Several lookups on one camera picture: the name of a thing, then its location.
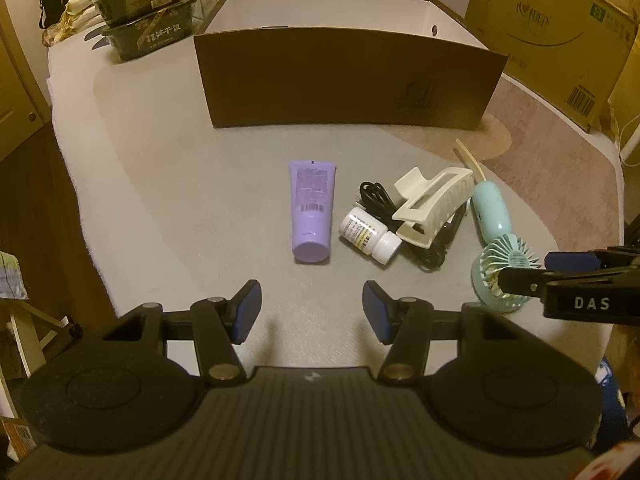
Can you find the large tan cardboard carton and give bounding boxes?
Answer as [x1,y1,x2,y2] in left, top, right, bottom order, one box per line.
[450,0,640,133]

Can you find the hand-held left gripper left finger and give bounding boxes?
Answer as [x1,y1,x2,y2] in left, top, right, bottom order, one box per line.
[102,279,263,387]

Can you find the printed cloth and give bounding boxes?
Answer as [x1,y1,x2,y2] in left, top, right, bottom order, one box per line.
[0,250,28,301]

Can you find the wooden cabinet door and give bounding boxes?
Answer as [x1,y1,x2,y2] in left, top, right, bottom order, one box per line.
[0,0,53,163]

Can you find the black cable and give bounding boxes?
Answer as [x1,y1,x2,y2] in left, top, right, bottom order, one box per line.
[359,181,468,272]

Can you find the brown mat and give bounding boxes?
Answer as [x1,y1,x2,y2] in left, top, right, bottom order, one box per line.
[480,75,626,261]

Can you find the white pill bottle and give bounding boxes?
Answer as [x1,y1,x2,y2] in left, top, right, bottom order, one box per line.
[339,206,403,265]

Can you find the yellow patterned bag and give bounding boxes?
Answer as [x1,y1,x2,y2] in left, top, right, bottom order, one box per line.
[42,0,113,48]

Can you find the mint handheld fan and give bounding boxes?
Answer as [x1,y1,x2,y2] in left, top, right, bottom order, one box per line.
[470,181,543,315]

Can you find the cream hair claw clip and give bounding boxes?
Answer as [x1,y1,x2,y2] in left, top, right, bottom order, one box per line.
[391,166,475,250]

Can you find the purple cosmetic tube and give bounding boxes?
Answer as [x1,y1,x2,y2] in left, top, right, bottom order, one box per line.
[289,160,338,264]

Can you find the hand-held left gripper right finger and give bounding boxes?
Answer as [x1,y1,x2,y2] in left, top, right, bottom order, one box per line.
[362,280,521,386]

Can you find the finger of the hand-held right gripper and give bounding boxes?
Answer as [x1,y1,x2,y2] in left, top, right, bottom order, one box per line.
[544,246,640,272]
[498,262,640,301]

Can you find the white wooden chair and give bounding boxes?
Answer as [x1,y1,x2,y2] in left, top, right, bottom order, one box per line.
[0,305,83,421]

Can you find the brown cardboard box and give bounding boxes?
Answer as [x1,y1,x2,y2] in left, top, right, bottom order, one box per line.
[194,0,510,131]

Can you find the beige wooden stick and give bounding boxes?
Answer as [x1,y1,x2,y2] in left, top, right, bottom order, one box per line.
[454,140,488,182]

